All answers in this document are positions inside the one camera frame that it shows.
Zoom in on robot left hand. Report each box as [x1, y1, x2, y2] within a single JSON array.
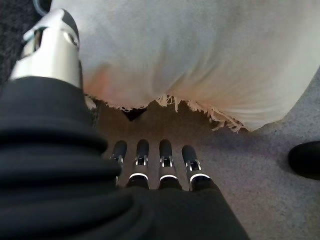
[[0, 8, 251, 240]]

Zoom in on white fringed cushion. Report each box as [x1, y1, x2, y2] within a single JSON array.
[[51, 0, 320, 134]]

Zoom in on black object at right edge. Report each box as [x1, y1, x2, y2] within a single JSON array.
[[287, 140, 320, 181]]

